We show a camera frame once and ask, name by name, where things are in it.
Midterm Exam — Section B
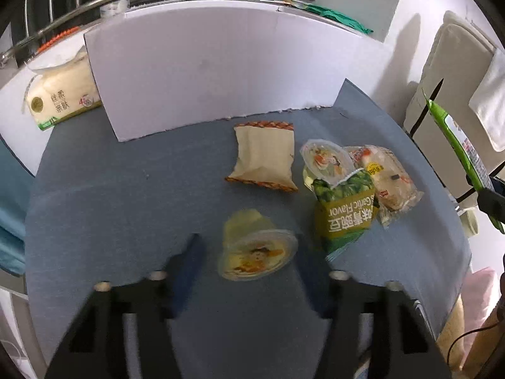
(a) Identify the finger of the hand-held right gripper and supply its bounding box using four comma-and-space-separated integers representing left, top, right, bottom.
475, 176, 505, 226

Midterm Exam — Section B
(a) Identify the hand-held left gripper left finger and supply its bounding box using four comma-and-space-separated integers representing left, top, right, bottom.
43, 233, 206, 379

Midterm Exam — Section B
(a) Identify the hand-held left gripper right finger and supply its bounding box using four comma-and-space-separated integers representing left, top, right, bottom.
310, 269, 452, 379

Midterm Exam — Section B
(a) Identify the yellow jelly cup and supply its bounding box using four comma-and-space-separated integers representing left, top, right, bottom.
218, 209, 299, 283

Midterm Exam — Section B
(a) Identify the bright green seaweed snack packet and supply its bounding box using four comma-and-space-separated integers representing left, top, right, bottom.
421, 89, 505, 234

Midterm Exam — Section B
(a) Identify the white cardboard box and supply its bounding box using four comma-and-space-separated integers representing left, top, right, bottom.
84, 1, 389, 143

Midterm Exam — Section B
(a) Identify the pale round container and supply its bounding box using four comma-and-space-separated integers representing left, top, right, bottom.
460, 209, 479, 238

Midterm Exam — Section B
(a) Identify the green pea snack packet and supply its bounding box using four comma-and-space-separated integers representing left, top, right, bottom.
303, 168, 380, 262

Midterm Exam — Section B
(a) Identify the pink cloth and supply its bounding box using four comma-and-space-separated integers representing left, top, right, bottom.
460, 266, 496, 360

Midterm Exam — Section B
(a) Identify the clear bun packet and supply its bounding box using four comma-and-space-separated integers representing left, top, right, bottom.
343, 145, 425, 227

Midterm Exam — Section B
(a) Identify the white towel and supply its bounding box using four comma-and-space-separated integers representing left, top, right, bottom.
468, 49, 505, 153

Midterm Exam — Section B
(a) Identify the beige packet with orange edges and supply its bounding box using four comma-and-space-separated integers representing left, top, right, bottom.
225, 120, 299, 194

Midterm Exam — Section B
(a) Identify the cream folding chair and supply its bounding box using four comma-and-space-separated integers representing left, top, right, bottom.
402, 10, 505, 210

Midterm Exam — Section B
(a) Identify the clear jelly cup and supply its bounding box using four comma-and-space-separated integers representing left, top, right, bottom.
300, 139, 356, 185

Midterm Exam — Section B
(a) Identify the blue curtain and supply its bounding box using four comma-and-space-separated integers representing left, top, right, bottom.
0, 138, 36, 277

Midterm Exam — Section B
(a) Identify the tissue pack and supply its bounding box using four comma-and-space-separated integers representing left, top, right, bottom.
21, 45, 103, 132

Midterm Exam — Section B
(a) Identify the dark green plastic packet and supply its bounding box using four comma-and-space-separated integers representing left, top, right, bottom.
306, 4, 373, 34

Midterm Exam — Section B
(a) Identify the orange beaded tool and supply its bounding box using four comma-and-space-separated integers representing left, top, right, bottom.
39, 27, 80, 52

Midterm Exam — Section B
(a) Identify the tape roll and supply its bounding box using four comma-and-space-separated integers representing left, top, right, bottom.
100, 2, 129, 18

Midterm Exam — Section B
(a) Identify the black cable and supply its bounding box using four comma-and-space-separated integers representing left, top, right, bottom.
446, 316, 502, 368

